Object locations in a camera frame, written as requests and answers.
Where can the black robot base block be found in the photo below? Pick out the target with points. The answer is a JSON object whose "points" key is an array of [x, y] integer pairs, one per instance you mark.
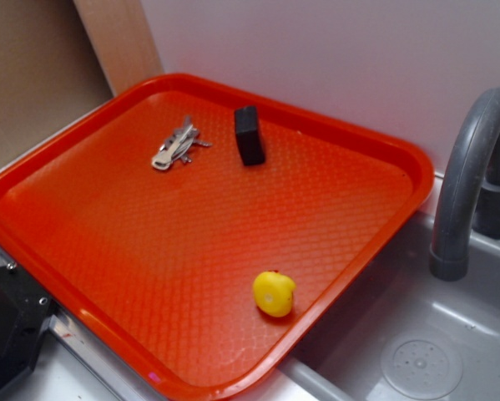
{"points": [[25, 311]]}

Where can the black box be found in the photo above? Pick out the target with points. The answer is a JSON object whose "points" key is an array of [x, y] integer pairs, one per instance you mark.
{"points": [[248, 136]]}

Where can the orange plastic tray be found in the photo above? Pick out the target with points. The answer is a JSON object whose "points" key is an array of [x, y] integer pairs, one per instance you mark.
{"points": [[159, 265]]}

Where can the grey plastic sink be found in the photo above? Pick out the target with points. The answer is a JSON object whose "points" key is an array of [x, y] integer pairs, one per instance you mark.
{"points": [[399, 333]]}

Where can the wooden board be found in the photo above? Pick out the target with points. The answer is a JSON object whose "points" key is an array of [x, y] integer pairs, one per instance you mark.
{"points": [[122, 41]]}

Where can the grey toy faucet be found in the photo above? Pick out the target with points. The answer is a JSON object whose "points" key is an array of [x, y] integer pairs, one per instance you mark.
{"points": [[469, 199]]}

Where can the brown cardboard panel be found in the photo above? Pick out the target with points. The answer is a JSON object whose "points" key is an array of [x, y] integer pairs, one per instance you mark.
{"points": [[49, 73]]}

